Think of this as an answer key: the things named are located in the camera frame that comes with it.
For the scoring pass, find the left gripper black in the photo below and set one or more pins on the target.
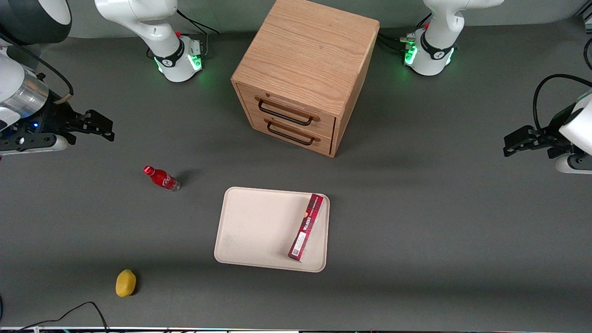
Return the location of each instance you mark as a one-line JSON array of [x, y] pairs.
[[553, 135]]

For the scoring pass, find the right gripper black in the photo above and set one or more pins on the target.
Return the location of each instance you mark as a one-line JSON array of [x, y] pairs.
[[54, 116]]

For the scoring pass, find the red coke bottle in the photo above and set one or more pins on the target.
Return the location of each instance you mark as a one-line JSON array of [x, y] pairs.
[[162, 178]]

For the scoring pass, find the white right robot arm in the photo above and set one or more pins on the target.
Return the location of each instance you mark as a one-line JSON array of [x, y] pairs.
[[157, 27]]

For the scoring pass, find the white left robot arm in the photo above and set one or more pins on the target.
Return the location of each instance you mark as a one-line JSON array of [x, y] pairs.
[[437, 51]]

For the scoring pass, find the beige rectangular tray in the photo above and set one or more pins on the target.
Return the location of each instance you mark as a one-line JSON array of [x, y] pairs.
[[259, 229]]

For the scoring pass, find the yellow lemon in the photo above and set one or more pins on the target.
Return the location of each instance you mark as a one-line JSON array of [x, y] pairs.
[[125, 283]]

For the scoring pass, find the wooden drawer front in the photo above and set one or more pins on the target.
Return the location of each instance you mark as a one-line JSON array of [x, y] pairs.
[[286, 104], [296, 134]]

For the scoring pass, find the wooden drawer cabinet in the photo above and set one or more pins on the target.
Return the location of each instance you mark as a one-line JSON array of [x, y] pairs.
[[305, 51]]

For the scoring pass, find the red biscuit box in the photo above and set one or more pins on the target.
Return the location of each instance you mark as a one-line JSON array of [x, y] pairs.
[[306, 229]]

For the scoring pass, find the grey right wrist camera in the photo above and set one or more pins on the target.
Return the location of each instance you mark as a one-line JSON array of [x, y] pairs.
[[41, 144]]

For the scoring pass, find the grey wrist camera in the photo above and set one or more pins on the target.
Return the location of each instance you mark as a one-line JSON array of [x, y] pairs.
[[576, 164], [41, 144]]

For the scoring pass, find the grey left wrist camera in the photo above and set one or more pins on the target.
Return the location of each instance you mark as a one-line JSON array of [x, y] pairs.
[[576, 164]]

